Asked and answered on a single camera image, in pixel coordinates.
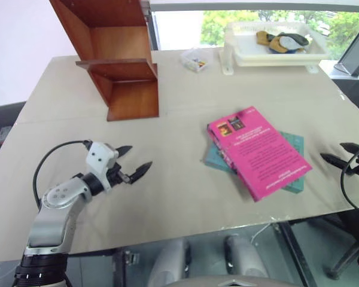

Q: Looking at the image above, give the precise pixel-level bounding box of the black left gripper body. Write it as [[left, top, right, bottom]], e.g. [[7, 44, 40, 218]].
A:
[[106, 163, 131, 188]]

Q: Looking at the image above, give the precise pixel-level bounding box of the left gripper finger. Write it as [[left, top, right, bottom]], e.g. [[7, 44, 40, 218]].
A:
[[116, 145, 134, 159], [129, 161, 154, 184]]

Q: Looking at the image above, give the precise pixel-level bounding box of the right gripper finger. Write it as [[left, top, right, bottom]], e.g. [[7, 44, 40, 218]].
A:
[[340, 142, 359, 155], [320, 152, 348, 170]]

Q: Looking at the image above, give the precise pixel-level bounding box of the teal book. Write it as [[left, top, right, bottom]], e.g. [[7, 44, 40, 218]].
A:
[[203, 130, 306, 194]]

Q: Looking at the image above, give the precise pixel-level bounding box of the pink book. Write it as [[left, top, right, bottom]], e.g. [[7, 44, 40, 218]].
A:
[[206, 105, 314, 203]]

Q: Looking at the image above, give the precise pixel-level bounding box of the brown wooden bookshelf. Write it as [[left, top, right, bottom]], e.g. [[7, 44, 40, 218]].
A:
[[48, 0, 160, 122]]

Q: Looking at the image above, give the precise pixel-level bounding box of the black office chair base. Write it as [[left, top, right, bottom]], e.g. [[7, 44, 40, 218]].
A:
[[313, 206, 359, 280]]

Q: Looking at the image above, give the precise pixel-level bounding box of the black tilted monitor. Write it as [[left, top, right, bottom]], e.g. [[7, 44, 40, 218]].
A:
[[334, 29, 359, 79]]

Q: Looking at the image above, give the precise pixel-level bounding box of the grey rounded robot leg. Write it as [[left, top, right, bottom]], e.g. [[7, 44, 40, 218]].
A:
[[147, 238, 190, 287], [225, 235, 269, 279]]

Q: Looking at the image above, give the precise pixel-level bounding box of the white plastic tray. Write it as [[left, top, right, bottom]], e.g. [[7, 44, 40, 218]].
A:
[[218, 20, 331, 75]]

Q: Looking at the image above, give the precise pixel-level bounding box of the small clear plastic box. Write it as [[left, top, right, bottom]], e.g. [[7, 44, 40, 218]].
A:
[[179, 47, 211, 73]]

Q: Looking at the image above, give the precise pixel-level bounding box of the yellow and dark sock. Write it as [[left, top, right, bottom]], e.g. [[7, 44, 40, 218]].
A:
[[255, 30, 311, 49]]

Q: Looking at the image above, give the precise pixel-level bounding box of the yellow and white sock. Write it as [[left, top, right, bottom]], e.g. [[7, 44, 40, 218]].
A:
[[268, 36, 300, 55]]

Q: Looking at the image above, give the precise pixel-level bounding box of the grey robot torso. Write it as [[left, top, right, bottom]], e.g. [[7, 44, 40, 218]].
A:
[[166, 275, 291, 287]]

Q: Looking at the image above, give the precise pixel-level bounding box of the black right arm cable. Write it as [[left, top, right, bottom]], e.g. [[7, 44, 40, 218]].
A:
[[340, 146, 359, 210]]

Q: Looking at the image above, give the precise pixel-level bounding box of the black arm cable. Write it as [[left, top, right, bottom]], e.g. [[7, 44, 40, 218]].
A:
[[340, 146, 359, 210], [32, 139, 92, 207]]

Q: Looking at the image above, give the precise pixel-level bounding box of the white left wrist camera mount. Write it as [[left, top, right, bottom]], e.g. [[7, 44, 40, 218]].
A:
[[86, 142, 120, 193]]

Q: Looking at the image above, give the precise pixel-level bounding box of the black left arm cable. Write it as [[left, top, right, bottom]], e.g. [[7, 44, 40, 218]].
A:
[[32, 139, 92, 207]]

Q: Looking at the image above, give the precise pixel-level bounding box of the black table frame bar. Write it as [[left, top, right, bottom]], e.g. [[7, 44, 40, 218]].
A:
[[278, 220, 315, 287]]

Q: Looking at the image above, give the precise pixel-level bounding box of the white thin cable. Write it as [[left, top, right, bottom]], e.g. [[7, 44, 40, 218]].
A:
[[250, 222, 272, 243]]

